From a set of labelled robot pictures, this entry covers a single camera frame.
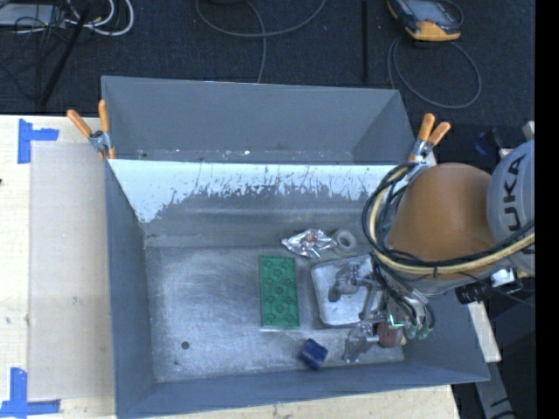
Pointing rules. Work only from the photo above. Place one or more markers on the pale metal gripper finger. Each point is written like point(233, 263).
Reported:
point(345, 283)
point(356, 343)

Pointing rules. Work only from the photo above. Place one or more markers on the small blue block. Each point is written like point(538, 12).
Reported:
point(313, 354)

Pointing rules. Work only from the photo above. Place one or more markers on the grey metal bin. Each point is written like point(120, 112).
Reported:
point(209, 304)

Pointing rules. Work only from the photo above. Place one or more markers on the black cylinder on white bracket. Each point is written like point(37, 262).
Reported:
point(471, 294)

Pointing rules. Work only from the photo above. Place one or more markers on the pale wood flat board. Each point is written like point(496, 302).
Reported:
point(65, 256)

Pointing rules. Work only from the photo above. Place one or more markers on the dark green flat block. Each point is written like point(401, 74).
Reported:
point(279, 293)

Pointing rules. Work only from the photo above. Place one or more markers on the crumpled silver foil packet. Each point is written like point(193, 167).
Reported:
point(308, 243)

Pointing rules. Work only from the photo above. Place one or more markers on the clear tape roll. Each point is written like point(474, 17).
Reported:
point(346, 236)

